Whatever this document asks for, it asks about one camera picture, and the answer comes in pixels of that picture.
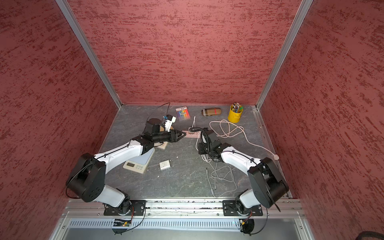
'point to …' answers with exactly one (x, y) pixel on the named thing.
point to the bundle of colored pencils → (236, 107)
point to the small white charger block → (165, 164)
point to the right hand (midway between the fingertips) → (199, 149)
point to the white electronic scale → (139, 164)
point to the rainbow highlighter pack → (183, 113)
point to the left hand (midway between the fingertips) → (183, 136)
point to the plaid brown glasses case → (211, 111)
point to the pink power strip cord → (232, 130)
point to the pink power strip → (196, 134)
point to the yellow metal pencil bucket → (233, 117)
